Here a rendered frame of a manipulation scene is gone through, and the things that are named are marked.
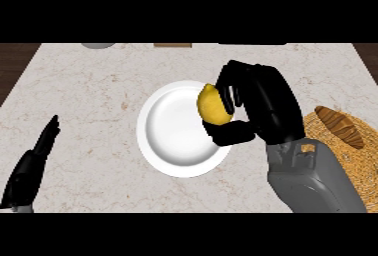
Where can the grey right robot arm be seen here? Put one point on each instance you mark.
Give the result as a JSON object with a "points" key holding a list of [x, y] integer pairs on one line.
{"points": [[308, 180]]}

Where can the brown croissant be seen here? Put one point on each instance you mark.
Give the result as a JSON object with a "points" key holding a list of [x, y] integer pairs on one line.
{"points": [[340, 126]]}

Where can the tan wooden block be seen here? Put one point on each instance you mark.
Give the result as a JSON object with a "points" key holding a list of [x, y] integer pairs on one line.
{"points": [[172, 44]]}

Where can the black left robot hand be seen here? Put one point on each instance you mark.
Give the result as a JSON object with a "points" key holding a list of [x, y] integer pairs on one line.
{"points": [[30, 160]]}

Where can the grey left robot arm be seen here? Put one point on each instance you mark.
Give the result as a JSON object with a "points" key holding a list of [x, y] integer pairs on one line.
{"points": [[20, 209]]}

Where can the yellow lemon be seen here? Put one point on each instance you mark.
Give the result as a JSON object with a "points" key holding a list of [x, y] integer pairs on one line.
{"points": [[213, 105]]}

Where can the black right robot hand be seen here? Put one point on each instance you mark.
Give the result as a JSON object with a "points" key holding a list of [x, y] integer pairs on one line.
{"points": [[275, 106]]}

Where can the grey round object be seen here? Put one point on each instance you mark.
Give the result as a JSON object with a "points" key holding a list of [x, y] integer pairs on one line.
{"points": [[98, 45]]}

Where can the white round plate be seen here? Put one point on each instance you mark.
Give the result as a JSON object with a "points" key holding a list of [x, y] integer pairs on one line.
{"points": [[175, 133]]}

